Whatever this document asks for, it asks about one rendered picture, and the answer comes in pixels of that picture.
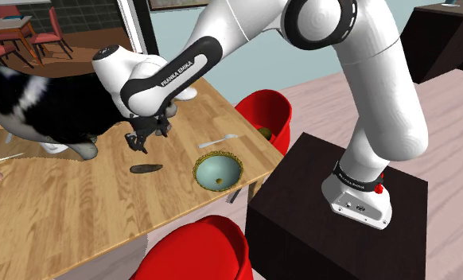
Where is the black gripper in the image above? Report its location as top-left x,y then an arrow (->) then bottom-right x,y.
124,113 -> 172,155

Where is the dark oblong pickle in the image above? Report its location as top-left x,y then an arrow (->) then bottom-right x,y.
129,164 -> 164,174

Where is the white round dish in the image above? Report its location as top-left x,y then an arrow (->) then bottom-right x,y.
174,86 -> 199,101

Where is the silver fork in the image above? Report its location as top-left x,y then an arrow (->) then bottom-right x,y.
197,133 -> 239,150

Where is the black and white cow figure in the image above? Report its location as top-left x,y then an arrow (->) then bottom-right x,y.
0,57 -> 178,161

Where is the white small bowl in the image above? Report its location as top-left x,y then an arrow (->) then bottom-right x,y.
40,142 -> 70,154

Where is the pale blue gold-rimmed bowl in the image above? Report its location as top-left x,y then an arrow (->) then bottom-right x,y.
193,150 -> 244,193

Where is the light wooden table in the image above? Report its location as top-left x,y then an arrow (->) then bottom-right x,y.
0,76 -> 285,280

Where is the white thin stick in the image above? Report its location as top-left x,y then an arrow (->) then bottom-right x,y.
0,152 -> 26,166

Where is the dining table with red chairs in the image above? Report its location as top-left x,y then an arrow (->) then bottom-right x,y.
0,3 -> 74,70

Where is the dark robot stand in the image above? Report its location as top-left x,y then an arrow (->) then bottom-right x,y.
244,131 -> 430,280

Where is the dark wooden cabinet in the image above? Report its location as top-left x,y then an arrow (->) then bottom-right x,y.
399,0 -> 463,84

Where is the white door frame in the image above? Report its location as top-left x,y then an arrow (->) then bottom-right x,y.
116,0 -> 149,56

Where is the framed wall picture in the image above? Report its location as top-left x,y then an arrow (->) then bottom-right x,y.
147,0 -> 210,11

